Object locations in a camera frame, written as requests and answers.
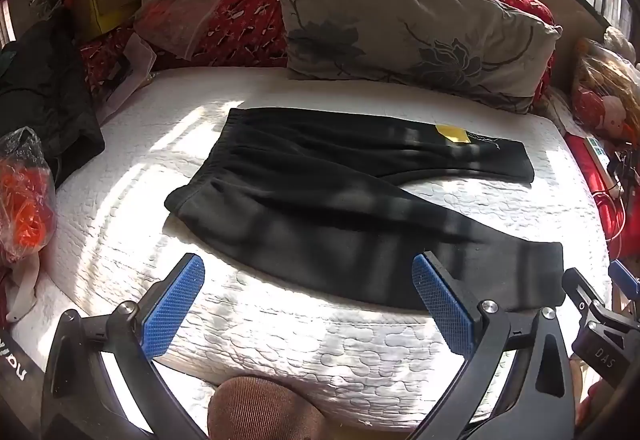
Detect bagged stuffed toy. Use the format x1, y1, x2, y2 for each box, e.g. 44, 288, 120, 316
569, 36, 640, 143

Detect white power strip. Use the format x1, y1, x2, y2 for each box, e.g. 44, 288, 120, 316
581, 134, 615, 173

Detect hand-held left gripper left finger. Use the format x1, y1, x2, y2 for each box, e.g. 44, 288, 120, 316
42, 252, 208, 440

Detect black pants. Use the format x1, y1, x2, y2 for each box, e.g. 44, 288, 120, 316
164, 107, 565, 312

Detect person's brown trouser knee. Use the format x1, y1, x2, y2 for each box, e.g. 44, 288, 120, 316
207, 375, 332, 440

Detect dark green cloth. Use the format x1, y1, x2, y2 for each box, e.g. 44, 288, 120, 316
0, 19, 106, 188

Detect plastic bag with orange contents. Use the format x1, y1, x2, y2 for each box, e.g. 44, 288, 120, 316
0, 126, 57, 266

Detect red floral quilt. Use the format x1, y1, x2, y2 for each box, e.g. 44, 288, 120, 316
80, 0, 557, 111

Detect yellow cardboard box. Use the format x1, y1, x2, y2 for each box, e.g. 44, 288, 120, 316
71, 0, 144, 38

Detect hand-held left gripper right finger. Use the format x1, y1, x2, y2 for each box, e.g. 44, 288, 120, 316
410, 250, 573, 440

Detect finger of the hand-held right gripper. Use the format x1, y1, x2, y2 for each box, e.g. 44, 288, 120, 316
609, 260, 640, 306
562, 267, 609, 328

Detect grey floral pillow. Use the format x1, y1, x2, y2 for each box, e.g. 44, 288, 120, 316
270, 0, 562, 115

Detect white quilted mattress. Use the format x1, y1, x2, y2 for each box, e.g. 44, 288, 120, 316
10, 66, 613, 431

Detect clear plastic bag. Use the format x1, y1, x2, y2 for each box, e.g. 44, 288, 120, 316
133, 0, 273, 62

